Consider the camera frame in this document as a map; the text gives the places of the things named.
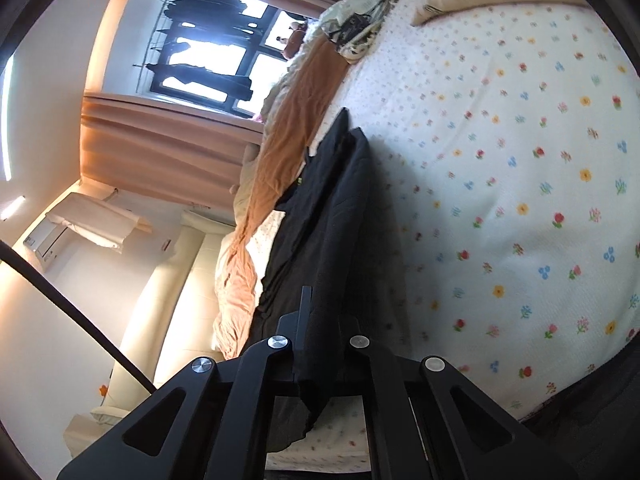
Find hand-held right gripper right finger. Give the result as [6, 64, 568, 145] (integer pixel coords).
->
[340, 316, 579, 480]

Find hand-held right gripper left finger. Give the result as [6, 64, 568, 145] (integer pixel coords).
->
[56, 285, 316, 480]

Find black long-sleeved shirt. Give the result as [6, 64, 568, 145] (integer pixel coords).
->
[247, 107, 412, 454]

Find cream padded headboard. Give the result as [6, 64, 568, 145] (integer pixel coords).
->
[65, 207, 237, 462]

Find orange blanket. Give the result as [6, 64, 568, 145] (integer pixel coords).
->
[212, 37, 351, 361]

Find white air conditioner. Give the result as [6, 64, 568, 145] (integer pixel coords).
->
[24, 224, 77, 267]

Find white floral bed sheet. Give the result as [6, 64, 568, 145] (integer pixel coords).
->
[247, 0, 640, 472]

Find crumpled pale bedding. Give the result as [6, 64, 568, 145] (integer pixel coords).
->
[260, 55, 313, 127]

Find long black hanging garment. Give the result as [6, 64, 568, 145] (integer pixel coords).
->
[147, 62, 254, 104]

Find black framed window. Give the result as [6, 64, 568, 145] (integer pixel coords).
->
[134, 0, 322, 119]

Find brown plush toy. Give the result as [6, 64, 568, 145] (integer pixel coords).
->
[280, 22, 309, 62]

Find ceiling light strip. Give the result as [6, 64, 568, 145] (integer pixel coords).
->
[0, 57, 14, 182]

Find black cable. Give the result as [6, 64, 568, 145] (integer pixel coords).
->
[0, 240, 157, 394]

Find wall air conditioner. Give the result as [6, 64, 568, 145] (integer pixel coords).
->
[45, 192, 152, 254]

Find bundle of black cables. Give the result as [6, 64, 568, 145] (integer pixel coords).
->
[327, 10, 382, 44]

